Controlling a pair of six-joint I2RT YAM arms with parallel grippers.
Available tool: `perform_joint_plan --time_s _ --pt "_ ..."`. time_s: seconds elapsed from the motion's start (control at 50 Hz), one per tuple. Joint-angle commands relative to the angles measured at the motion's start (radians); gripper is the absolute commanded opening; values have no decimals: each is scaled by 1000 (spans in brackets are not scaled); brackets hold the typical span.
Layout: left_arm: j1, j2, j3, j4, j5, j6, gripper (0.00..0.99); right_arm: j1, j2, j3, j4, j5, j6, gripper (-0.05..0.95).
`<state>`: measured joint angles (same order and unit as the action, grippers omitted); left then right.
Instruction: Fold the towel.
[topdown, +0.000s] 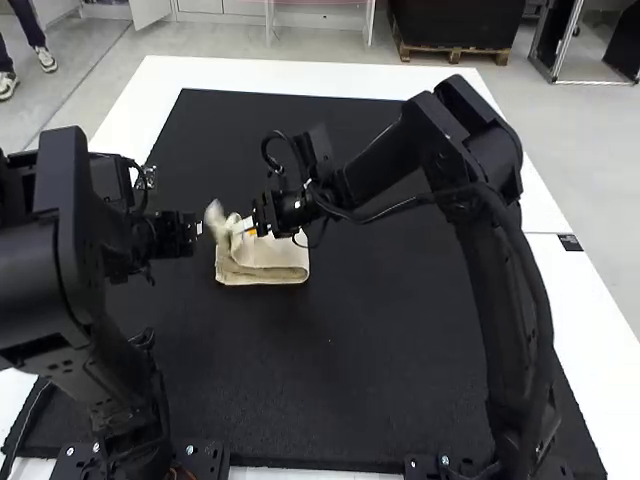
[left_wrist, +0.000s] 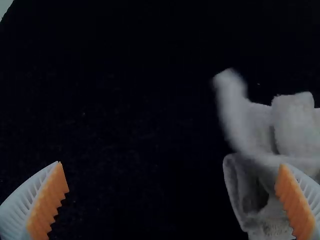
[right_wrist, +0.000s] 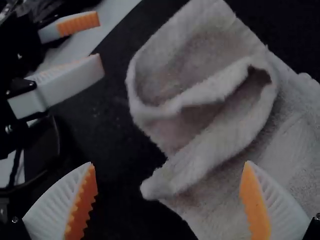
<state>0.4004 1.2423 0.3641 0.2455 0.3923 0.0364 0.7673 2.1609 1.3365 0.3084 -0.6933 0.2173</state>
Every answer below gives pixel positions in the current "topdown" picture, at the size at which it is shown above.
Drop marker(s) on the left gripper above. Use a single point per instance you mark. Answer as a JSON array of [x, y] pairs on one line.
[[172, 235]]

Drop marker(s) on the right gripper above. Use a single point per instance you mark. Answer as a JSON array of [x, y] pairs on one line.
[[287, 210]]

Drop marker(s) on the pale towel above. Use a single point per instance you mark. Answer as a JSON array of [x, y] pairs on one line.
[[270, 260]]

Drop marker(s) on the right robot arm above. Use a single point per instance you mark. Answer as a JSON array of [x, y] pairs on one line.
[[500, 150]]

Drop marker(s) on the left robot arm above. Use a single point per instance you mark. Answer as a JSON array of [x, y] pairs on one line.
[[50, 250]]

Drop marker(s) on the black mat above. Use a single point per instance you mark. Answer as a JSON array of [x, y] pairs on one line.
[[350, 325]]

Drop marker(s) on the empty open grey cupboard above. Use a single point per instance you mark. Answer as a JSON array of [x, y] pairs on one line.
[[320, 20]]

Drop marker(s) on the closed grey cupboard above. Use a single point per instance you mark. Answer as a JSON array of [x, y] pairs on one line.
[[220, 6]]

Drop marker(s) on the person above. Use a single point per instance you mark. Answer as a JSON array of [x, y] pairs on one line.
[[30, 20]]

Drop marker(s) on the wooden pallet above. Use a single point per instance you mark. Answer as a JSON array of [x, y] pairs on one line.
[[450, 52]]

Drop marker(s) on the black crate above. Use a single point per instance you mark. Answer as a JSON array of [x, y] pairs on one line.
[[450, 20]]

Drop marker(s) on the black case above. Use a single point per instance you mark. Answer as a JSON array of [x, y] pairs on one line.
[[622, 45]]

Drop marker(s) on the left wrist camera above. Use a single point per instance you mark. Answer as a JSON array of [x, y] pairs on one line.
[[110, 175]]

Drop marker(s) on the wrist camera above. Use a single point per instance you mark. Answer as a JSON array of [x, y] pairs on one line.
[[315, 145], [110, 175]]

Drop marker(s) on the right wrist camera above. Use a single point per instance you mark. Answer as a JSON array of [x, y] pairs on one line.
[[315, 145]]

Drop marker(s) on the metal frame trolley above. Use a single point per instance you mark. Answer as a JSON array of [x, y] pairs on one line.
[[550, 40]]

